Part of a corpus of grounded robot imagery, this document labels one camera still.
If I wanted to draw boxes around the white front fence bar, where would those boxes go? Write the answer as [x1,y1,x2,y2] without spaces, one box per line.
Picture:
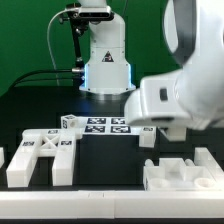
[0,191,224,219]

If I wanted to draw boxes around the grey cable loop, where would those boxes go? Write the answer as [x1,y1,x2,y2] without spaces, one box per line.
[46,8,78,87]

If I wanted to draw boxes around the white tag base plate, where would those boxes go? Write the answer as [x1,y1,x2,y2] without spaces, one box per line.
[78,117,141,135]

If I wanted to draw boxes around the black cables on table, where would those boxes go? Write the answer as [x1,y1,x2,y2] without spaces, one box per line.
[11,68,84,89]

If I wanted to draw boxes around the white chair seat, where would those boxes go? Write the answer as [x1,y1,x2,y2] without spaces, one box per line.
[143,158,221,191]

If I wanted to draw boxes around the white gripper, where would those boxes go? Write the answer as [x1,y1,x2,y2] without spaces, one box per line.
[124,71,224,141]

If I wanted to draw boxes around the black camera stand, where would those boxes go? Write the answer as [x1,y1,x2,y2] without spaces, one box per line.
[59,3,88,70]

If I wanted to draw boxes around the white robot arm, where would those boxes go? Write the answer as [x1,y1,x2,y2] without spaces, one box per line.
[80,0,224,141]

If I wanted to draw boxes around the white chair back frame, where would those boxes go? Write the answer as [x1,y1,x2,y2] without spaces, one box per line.
[6,128,83,188]

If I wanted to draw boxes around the white left fence piece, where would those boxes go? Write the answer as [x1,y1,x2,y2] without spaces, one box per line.
[0,147,4,168]

